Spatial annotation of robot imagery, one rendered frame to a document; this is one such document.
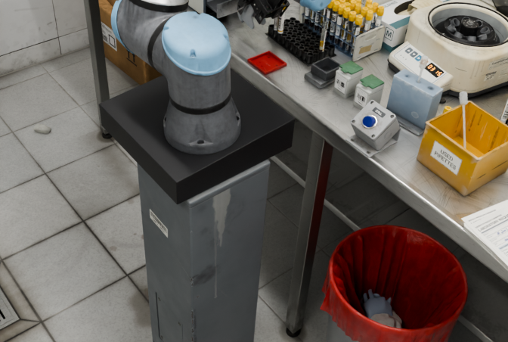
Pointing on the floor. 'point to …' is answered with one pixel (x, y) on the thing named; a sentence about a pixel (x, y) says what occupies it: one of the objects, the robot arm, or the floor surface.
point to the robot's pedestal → (205, 258)
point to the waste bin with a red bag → (393, 286)
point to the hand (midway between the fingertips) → (243, 16)
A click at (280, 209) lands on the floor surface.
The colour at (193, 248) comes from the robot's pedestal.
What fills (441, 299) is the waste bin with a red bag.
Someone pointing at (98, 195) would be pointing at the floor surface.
